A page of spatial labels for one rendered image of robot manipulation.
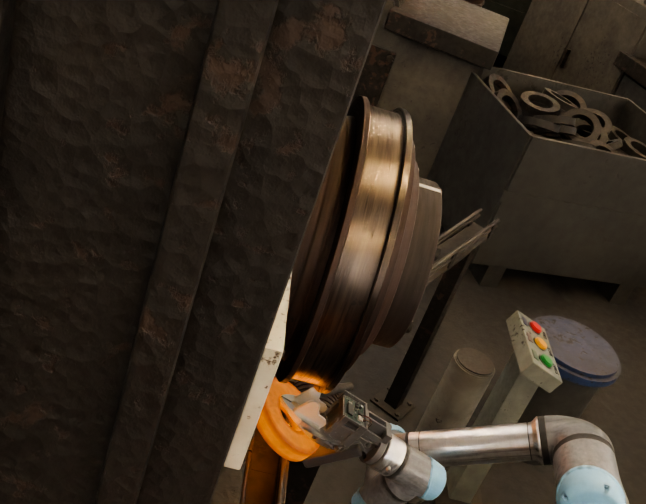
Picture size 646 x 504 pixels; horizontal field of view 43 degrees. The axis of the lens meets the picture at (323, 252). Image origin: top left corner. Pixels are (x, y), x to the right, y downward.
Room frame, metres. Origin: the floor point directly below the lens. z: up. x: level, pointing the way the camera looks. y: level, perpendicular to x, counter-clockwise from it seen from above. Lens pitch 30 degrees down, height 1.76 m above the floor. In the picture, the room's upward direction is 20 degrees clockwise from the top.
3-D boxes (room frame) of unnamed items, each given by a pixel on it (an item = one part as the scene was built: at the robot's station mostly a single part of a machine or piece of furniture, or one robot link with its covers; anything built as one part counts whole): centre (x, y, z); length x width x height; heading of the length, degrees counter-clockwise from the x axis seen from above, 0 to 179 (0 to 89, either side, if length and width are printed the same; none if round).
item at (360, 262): (1.16, -0.02, 1.11); 0.47 x 0.06 x 0.47; 9
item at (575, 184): (3.78, -0.92, 0.39); 1.03 x 0.83 x 0.77; 114
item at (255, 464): (1.18, -0.02, 0.66); 0.19 x 0.07 x 0.01; 9
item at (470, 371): (1.88, -0.49, 0.26); 0.12 x 0.12 x 0.52
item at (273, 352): (0.81, 0.03, 1.15); 0.26 x 0.02 x 0.18; 9
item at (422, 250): (1.18, -0.12, 1.11); 0.28 x 0.06 x 0.28; 9
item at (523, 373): (1.95, -0.65, 0.31); 0.24 x 0.16 x 0.62; 9
